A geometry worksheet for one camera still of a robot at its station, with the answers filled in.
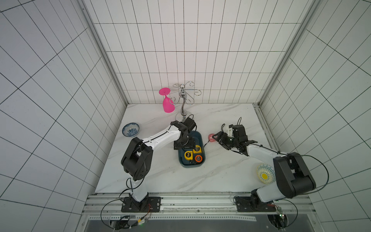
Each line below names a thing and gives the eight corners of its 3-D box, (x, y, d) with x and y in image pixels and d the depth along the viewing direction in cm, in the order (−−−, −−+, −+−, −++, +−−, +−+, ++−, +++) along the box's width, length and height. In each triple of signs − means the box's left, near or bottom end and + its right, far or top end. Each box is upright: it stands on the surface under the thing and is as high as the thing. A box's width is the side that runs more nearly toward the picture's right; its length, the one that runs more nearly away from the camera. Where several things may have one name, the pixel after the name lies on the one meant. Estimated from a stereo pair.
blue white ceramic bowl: (122, 138, 101) (120, 135, 97) (126, 126, 108) (124, 122, 104) (138, 138, 101) (136, 135, 97) (141, 126, 108) (139, 122, 104)
